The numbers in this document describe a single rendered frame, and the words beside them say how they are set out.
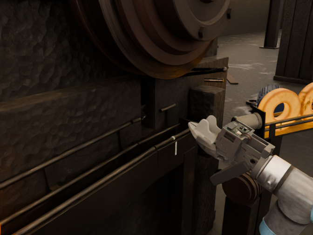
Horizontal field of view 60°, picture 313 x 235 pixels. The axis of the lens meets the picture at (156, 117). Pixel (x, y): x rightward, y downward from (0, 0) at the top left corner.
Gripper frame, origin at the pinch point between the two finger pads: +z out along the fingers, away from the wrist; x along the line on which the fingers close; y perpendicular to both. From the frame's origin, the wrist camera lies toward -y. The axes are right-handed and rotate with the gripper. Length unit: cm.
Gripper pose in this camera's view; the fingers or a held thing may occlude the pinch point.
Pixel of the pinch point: (192, 127)
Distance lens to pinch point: 72.7
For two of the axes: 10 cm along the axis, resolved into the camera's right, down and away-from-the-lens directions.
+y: 2.3, -8.2, -5.3
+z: -7.2, -5.1, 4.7
